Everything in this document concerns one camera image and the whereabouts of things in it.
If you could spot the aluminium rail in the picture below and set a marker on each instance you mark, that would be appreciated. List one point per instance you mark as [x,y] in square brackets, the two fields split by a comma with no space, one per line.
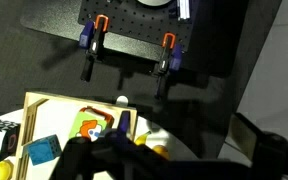
[183,7]

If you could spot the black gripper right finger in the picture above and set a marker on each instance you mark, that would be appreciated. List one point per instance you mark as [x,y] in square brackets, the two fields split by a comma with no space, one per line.
[267,151]

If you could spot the black perforated breadboard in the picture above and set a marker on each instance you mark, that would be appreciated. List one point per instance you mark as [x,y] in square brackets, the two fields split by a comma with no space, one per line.
[132,19]

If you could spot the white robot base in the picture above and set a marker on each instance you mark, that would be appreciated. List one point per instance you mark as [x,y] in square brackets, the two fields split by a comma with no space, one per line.
[154,3]

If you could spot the wooden crate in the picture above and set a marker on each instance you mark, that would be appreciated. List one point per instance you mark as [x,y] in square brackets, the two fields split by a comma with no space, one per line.
[46,114]

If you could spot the far orange blue clamp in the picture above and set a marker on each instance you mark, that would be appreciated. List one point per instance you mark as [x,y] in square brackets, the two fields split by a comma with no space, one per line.
[169,62]

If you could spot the orange plastic fruit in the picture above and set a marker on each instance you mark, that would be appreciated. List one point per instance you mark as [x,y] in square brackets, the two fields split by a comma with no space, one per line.
[161,150]

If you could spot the yellow plastic lemon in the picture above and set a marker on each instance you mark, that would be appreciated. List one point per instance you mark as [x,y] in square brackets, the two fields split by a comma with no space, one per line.
[6,170]

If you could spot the yellow plastic banana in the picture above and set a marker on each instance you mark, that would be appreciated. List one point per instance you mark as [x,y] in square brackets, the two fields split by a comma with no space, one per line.
[142,138]

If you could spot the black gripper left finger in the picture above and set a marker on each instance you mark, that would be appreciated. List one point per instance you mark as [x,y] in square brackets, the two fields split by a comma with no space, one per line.
[81,159]

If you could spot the orange blue clamp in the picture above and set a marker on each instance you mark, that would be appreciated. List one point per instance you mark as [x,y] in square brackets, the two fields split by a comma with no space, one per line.
[91,39]
[169,62]

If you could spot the near orange blue clamp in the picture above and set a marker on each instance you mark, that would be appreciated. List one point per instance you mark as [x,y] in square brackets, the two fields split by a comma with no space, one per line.
[91,39]

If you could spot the black cart top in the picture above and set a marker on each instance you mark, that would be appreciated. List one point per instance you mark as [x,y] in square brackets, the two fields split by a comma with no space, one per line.
[223,29]

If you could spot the white round table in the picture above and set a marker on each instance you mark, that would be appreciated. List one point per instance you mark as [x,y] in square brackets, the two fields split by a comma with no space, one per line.
[177,150]

